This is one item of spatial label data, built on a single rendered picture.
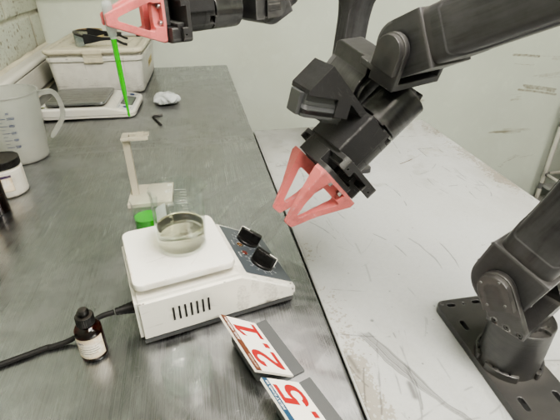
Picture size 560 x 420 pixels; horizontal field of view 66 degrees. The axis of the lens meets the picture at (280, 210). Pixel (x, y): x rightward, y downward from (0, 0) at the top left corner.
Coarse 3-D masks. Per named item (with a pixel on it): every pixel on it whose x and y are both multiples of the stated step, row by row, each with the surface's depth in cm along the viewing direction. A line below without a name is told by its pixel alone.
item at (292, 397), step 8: (272, 384) 43; (280, 384) 44; (288, 384) 45; (296, 384) 46; (280, 392) 42; (288, 392) 43; (296, 392) 44; (288, 400) 42; (296, 400) 43; (304, 400) 44; (288, 408) 40; (296, 408) 41; (304, 408) 42; (312, 408) 43; (296, 416) 40; (304, 416) 41; (312, 416) 42
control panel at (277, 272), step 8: (224, 232) 60; (232, 232) 62; (232, 240) 60; (232, 248) 57; (240, 248) 58; (248, 248) 60; (264, 248) 62; (240, 256) 56; (248, 256) 57; (248, 264) 55; (248, 272) 53; (256, 272) 54; (264, 272) 55; (272, 272) 56; (280, 272) 58; (288, 280) 57
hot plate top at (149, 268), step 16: (208, 224) 58; (128, 240) 55; (144, 240) 55; (208, 240) 55; (128, 256) 52; (144, 256) 52; (160, 256) 52; (192, 256) 52; (208, 256) 52; (224, 256) 52; (144, 272) 49; (160, 272) 49; (176, 272) 49; (192, 272) 49; (208, 272) 50; (144, 288) 48
